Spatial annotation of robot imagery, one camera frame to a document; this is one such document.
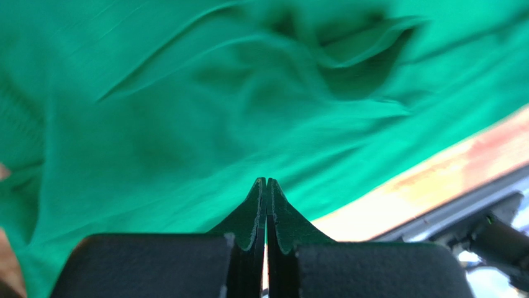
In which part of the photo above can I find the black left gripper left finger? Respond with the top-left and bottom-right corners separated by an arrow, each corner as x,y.
52,178 -> 266,297

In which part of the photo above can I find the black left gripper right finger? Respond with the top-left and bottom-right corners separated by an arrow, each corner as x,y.
267,178 -> 472,298

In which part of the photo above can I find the green t shirt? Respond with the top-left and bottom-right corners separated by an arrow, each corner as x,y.
1,1 -> 528,297

